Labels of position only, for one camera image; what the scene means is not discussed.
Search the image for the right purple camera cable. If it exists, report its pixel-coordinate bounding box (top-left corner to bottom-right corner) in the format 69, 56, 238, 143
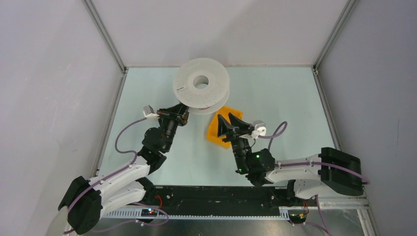
258, 121, 371, 185

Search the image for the purple camera cable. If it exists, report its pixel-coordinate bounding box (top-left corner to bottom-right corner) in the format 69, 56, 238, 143
63, 118, 148, 235
258, 121, 371, 185

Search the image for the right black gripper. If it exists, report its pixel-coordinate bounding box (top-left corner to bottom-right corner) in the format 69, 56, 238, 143
217, 113, 252, 173

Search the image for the orange plastic bin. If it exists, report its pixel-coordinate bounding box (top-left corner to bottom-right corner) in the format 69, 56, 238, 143
206, 106, 243, 149

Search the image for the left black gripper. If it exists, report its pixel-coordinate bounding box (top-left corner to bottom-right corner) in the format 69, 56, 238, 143
156, 98, 191, 151

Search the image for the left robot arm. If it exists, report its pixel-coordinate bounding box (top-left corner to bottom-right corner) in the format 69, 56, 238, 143
58, 103, 189, 236

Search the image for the aluminium frame post left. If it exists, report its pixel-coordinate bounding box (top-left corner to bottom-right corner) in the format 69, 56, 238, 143
82, 0, 127, 74

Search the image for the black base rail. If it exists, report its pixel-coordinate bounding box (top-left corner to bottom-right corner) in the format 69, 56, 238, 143
140, 185, 304, 217

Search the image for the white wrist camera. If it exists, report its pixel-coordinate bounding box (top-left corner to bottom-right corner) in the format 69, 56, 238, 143
143, 105, 159, 119
249, 120, 267, 139

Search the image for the aluminium frame post right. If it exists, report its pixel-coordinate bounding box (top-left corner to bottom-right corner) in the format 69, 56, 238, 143
313, 0, 359, 71

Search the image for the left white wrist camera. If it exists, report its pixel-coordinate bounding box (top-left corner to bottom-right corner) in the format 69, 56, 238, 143
143, 105, 159, 119

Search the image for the white perforated cable spool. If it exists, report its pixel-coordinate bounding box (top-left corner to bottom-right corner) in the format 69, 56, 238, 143
173, 58, 230, 115

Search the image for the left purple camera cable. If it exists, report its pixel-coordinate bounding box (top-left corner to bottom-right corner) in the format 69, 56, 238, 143
63, 118, 148, 235

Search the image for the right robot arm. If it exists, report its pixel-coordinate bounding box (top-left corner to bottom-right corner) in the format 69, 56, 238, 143
217, 113, 370, 206

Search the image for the left controller board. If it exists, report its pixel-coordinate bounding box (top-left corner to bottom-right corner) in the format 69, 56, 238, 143
141, 208, 158, 217

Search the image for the aluminium frame post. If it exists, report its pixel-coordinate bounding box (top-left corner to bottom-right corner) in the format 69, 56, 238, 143
313, 0, 359, 71
82, 0, 127, 74

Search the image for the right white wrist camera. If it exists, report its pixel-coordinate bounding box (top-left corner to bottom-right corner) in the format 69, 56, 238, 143
249, 120, 267, 139

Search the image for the controller board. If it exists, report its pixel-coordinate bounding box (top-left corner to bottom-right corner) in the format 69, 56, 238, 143
288, 211, 308, 224
141, 208, 158, 217

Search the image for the right controller board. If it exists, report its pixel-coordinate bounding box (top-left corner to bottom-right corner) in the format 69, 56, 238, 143
288, 211, 308, 224

